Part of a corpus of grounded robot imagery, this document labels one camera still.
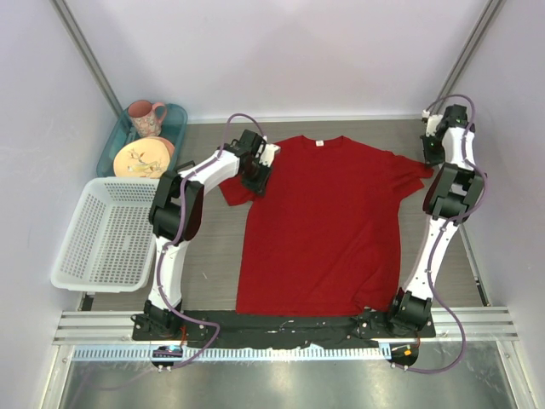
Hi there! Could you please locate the white slotted cable duct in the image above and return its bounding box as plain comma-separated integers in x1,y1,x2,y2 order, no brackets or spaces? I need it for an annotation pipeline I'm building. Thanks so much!
72,343,391,362

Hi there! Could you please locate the white perforated plastic basket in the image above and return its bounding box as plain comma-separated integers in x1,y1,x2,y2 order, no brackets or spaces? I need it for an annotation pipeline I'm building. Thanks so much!
50,176,158,293

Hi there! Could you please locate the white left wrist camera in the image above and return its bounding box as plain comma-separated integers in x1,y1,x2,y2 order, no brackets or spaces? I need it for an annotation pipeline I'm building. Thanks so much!
259,143,281,167

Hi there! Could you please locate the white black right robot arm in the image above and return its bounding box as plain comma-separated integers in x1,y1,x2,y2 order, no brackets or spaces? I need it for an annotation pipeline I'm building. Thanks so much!
384,104,487,337

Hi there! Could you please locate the red t-shirt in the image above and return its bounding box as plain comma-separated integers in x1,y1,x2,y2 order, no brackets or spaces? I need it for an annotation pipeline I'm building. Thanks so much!
220,136,433,316

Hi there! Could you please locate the teal plastic tray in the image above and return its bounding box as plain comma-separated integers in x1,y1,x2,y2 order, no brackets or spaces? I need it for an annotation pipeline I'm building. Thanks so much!
96,104,187,178

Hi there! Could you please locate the aluminium corner post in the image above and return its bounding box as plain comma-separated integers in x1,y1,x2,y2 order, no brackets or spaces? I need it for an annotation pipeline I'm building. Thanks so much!
50,0,123,117
437,0,506,99

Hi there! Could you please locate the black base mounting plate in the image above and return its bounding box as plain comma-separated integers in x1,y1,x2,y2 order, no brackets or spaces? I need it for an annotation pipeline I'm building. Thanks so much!
131,310,436,349

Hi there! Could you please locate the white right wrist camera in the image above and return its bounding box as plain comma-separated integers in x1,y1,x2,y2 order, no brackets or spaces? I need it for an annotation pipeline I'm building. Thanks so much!
422,110,443,137

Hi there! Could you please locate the pink floral mug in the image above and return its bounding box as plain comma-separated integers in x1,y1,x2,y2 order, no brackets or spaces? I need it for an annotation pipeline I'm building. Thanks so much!
127,100,168,137

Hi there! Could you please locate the aluminium extrusion rail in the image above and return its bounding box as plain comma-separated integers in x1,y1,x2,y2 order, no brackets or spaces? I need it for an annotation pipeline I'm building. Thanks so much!
53,307,519,345

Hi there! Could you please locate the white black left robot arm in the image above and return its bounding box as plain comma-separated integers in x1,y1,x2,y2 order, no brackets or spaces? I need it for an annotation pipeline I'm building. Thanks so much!
131,130,280,341

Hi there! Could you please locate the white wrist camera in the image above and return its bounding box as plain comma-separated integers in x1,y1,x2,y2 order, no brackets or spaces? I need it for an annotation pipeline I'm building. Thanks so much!
422,110,443,137
259,143,281,167

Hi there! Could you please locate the yellow floral plate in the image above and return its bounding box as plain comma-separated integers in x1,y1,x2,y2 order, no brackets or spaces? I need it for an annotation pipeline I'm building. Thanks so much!
113,138,170,179

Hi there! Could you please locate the right aluminium corner post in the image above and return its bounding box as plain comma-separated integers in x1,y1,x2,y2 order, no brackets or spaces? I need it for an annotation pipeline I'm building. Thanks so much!
437,0,506,99

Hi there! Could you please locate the pink plate under yellow plate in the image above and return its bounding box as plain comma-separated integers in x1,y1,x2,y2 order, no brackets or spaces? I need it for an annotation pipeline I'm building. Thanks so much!
155,137,175,158

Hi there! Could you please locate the left aluminium corner post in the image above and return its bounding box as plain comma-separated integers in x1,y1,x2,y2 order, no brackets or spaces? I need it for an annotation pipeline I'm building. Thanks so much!
50,0,123,117

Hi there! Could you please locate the black box with red brooch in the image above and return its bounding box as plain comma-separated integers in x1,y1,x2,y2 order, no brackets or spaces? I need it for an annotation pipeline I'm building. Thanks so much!
173,160,196,173

